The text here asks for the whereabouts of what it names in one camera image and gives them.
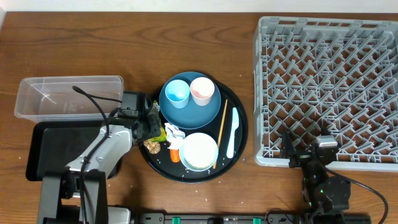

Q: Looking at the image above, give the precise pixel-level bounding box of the green snack wrapper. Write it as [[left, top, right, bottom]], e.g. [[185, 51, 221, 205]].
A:
[[151, 100, 167, 142]]

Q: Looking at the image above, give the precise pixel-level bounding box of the dried brown mushroom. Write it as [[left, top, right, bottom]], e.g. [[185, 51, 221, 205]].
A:
[[144, 139, 161, 154]]

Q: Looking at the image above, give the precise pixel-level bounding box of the white tissue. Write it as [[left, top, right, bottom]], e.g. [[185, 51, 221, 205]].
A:
[[165, 123, 185, 150]]

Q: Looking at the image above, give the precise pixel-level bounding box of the orange carrot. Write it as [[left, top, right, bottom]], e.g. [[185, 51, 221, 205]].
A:
[[170, 149, 180, 163]]

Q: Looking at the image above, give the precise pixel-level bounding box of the light blue rice bowl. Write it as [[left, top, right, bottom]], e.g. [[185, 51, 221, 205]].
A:
[[179, 133, 218, 172]]

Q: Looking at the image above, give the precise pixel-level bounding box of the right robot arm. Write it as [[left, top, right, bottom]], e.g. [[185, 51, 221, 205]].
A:
[[280, 128, 351, 223]]

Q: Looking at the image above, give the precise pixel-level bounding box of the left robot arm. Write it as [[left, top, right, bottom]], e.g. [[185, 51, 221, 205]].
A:
[[37, 91, 160, 223]]

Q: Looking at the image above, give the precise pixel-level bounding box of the grey dishwasher rack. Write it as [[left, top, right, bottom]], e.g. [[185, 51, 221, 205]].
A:
[[252, 17, 397, 172]]

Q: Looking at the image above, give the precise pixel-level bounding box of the light blue cup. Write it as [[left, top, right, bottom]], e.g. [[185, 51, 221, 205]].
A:
[[165, 80, 190, 109]]

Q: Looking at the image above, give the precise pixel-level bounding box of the dark blue plate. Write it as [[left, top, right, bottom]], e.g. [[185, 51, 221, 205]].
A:
[[159, 72, 221, 129]]

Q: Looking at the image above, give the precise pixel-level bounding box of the white plastic knife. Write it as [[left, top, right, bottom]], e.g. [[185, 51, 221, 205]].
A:
[[226, 107, 239, 159]]

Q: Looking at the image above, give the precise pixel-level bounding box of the wooden chopstick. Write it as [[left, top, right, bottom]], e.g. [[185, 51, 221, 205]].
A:
[[213, 99, 228, 169]]

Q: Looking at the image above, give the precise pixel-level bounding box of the pink cup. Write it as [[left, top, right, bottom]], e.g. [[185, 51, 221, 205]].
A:
[[190, 77, 215, 106]]

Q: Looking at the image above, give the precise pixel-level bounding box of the round black serving tray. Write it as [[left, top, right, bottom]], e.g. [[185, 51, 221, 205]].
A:
[[139, 80, 248, 184]]

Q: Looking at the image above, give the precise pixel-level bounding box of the black rectangular tray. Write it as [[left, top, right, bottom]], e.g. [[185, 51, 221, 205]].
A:
[[25, 121, 102, 181]]

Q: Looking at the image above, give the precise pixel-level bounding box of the clear plastic bin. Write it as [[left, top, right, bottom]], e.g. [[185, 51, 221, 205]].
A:
[[14, 75, 124, 123]]

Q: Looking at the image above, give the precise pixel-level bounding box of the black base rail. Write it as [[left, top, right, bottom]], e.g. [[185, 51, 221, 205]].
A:
[[130, 211, 371, 224]]

